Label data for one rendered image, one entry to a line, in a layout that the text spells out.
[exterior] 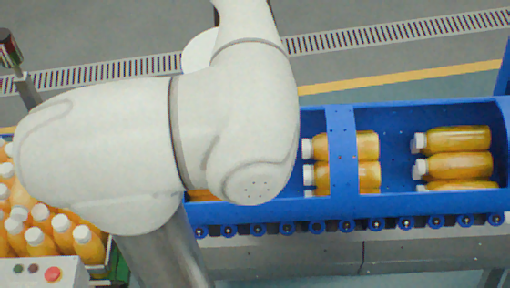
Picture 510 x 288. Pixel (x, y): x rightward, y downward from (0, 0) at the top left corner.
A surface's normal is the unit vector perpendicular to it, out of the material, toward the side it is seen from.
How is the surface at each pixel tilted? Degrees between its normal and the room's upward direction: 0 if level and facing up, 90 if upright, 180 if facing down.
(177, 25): 0
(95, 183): 76
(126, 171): 69
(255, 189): 89
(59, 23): 0
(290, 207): 83
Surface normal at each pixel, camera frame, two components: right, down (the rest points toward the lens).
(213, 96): 0.04, -0.60
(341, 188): -0.02, 0.40
